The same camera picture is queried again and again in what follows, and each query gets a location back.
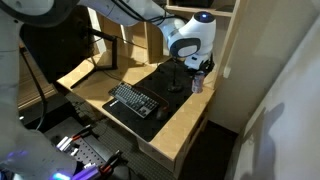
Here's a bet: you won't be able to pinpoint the black gooseneck desk lamp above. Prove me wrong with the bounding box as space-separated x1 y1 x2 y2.
167 57 184 94

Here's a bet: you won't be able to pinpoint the black perforated mounting board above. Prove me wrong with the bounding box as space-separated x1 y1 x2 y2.
43 115 134 180

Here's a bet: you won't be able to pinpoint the pink drink can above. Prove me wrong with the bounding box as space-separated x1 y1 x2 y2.
191 70 206 95

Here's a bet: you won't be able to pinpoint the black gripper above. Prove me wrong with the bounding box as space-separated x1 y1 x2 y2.
185 54 216 78

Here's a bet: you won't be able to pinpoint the black computer mouse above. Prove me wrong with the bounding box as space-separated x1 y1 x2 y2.
155 105 170 121

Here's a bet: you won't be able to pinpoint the white wall outlet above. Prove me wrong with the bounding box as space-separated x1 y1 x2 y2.
223 65 232 79

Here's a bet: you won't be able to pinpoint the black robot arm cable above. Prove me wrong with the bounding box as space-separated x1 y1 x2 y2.
111 0 188 27

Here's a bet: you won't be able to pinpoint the red keyboard cable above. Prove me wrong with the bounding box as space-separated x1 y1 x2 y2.
132 84 170 109

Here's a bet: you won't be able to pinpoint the grey and black keyboard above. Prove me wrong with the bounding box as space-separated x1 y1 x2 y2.
108 81 161 119

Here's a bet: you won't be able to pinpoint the red handled black clamp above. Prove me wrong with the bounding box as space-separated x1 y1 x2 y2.
83 149 124 178
55 124 97 152

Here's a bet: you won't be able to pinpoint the black storage case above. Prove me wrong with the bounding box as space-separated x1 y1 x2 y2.
174 0 215 8

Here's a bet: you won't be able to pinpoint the light wooden shelf unit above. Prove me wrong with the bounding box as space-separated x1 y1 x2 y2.
84 0 250 91

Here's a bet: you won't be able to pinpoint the black desk mat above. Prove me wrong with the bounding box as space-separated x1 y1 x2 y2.
102 57 212 143

